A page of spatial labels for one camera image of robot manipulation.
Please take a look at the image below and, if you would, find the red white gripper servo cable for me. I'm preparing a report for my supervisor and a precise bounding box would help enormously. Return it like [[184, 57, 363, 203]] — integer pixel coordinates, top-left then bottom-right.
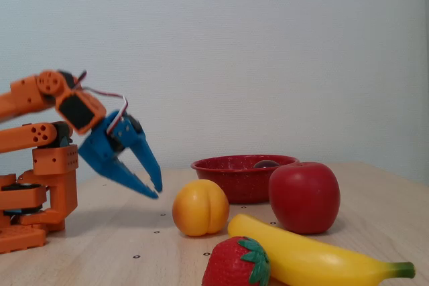
[[78, 70, 130, 130]]

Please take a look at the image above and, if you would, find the red apple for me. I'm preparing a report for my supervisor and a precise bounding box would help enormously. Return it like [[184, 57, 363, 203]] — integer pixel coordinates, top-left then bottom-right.
[[268, 161, 341, 235]]

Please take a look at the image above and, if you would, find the red speckled bowl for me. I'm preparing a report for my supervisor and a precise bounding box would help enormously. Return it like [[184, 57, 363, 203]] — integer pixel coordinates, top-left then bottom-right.
[[190, 154, 300, 205]]

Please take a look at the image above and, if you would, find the orange yellow peach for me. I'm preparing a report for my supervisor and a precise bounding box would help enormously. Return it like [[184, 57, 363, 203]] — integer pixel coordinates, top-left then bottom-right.
[[172, 179, 231, 237]]

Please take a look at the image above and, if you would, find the red strawberry with green leaves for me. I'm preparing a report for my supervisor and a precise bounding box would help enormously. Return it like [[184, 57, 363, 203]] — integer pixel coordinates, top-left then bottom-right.
[[201, 236, 271, 286]]

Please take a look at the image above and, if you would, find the blue gripper with motor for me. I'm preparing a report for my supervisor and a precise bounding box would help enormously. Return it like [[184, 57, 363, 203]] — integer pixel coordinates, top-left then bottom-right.
[[77, 110, 164, 200]]

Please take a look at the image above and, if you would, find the dark purple plum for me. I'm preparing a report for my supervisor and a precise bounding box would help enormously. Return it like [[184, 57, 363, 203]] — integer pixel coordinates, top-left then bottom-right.
[[253, 159, 281, 169]]

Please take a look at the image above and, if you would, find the yellow banana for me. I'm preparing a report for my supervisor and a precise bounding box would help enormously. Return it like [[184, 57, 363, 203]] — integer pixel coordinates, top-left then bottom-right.
[[227, 214, 416, 286]]

